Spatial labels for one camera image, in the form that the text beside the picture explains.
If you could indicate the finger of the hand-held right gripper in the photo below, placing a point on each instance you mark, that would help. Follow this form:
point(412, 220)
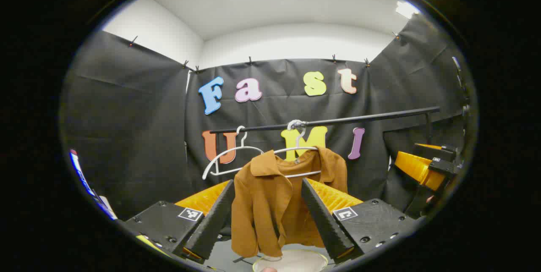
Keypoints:
point(435, 152)
point(416, 168)

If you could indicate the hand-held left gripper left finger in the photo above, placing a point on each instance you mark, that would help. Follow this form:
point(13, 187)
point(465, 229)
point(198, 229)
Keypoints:
point(213, 221)

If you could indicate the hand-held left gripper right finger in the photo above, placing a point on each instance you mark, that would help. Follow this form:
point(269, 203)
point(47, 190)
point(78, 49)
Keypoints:
point(325, 221)

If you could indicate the white laundry hamper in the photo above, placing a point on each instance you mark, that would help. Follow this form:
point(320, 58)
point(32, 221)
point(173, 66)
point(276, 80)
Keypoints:
point(296, 261)

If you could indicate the brown shirt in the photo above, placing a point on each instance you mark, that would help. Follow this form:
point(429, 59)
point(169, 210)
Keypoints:
point(262, 204)

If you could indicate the black clothes rack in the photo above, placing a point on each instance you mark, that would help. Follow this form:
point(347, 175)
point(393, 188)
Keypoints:
point(359, 118)

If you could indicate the white plastic hanger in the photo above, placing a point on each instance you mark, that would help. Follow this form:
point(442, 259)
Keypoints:
point(291, 150)
point(247, 147)

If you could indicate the grey tape wrap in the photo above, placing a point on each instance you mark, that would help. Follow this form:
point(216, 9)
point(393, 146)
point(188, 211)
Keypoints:
point(296, 124)

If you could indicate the black backdrop cloth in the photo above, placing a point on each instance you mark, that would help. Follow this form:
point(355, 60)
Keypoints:
point(127, 136)

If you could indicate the small ceiling light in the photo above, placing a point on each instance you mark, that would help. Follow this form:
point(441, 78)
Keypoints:
point(406, 9)

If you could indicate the row of black cloth clips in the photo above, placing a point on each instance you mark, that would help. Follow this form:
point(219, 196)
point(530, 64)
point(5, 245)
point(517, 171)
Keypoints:
point(250, 59)

